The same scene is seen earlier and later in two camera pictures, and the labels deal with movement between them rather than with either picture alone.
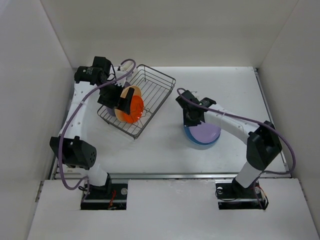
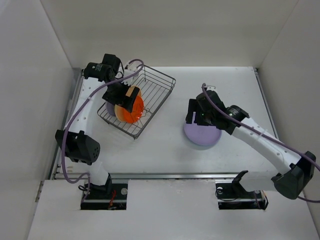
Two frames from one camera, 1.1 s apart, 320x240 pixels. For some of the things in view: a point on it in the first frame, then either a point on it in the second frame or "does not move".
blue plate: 187,130 to 203,147
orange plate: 136,110 does not move
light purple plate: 204,132 does not move
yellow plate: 119,114 does not move
